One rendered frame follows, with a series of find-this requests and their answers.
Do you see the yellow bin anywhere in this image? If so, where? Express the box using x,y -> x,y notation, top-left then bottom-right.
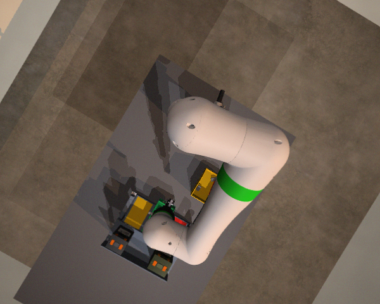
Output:
191,168 -> 217,203

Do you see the green bin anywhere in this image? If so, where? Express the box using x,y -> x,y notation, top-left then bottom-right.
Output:
152,199 -> 175,212

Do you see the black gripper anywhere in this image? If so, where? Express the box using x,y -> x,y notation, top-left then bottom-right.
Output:
162,199 -> 175,209

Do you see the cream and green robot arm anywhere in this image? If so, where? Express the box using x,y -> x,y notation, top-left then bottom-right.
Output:
142,90 -> 289,265

